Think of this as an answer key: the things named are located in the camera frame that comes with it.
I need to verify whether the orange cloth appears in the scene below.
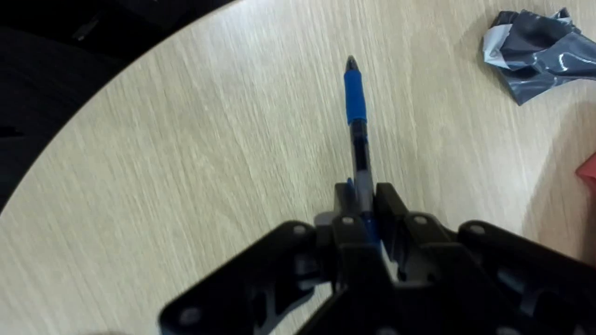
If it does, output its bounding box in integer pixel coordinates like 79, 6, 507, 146
576, 153, 596, 190

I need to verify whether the blue and black pen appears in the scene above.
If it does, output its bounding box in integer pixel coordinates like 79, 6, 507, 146
343, 54, 383, 250

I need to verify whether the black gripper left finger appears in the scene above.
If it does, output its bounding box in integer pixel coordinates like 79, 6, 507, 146
157, 181, 383, 335

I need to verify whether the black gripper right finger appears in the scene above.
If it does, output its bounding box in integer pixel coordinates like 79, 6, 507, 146
371, 181, 596, 335

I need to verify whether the crumpled dark plastic wrapper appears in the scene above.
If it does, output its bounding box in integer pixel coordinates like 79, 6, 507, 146
481, 6, 596, 107

